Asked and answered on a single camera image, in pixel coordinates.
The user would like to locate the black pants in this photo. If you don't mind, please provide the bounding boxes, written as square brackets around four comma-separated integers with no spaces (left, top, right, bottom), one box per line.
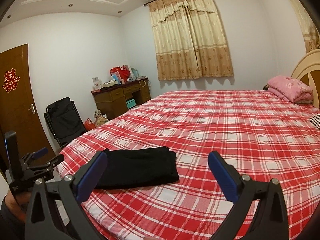
[95,146,179,190]

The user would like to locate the person left forearm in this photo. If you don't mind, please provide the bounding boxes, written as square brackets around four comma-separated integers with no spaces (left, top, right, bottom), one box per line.
[0,196,28,240]

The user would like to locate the person left hand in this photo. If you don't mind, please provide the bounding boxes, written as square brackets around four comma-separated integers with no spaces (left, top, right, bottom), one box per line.
[4,190,31,217]

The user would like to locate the brown wooden door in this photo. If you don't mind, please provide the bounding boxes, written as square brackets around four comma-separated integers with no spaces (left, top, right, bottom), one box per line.
[1,44,55,166]

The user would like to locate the red plastic bag on floor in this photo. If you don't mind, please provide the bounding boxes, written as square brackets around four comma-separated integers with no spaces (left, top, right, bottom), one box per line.
[84,118,96,131]

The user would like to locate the black folding chair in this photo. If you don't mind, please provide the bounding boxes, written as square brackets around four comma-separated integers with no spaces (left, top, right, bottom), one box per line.
[44,97,87,149]

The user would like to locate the patterned bag on floor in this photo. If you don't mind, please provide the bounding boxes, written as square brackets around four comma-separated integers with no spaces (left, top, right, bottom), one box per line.
[93,109,108,127]

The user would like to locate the red plaid bed sheet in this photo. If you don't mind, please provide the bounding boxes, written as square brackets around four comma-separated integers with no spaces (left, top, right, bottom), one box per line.
[57,90,319,239]

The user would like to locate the red double happiness decal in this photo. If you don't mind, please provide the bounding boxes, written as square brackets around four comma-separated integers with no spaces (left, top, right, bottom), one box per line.
[2,68,21,93]

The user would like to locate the dark wooden desk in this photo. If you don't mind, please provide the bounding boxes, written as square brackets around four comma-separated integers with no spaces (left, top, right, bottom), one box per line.
[91,77,151,120]

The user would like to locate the teal box under desk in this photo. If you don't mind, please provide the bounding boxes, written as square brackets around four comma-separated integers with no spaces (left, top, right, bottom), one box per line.
[126,99,136,109]

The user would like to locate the striped pillow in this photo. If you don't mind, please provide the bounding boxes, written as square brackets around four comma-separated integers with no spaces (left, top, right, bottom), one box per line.
[309,114,320,129]

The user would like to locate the red gift bag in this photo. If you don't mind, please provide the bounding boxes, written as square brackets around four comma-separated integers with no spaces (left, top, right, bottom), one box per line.
[110,66,130,83]

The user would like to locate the pink folded quilt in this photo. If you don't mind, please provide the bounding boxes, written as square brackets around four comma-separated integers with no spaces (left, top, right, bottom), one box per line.
[267,75,313,104]

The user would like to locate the cream wooden headboard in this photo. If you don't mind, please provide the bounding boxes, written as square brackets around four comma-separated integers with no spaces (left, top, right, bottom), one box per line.
[291,49,320,108]

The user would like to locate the beige window curtain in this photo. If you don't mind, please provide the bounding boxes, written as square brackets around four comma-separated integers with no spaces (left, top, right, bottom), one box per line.
[149,0,233,81]

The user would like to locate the beige side curtain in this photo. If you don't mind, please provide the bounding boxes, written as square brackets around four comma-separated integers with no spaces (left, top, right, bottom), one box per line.
[289,0,319,53]

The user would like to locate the white photo frame card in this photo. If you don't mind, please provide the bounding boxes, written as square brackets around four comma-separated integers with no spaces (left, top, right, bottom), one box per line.
[92,77,101,90]

